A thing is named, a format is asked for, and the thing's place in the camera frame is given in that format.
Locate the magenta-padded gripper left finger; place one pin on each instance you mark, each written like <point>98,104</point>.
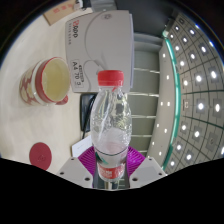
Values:
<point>87,161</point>

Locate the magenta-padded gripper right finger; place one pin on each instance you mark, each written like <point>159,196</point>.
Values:
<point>136,160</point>

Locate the clear red-capped water bottle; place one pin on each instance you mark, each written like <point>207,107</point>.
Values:
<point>111,140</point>

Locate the flat round red coaster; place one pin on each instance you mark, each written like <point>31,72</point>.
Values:
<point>40,156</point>

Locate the black desk device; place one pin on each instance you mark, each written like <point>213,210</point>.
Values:
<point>86,110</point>

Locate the red and cream patterned mug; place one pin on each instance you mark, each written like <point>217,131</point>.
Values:
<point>46,81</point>

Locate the group of ceiling lights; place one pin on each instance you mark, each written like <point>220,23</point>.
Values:
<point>198,78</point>

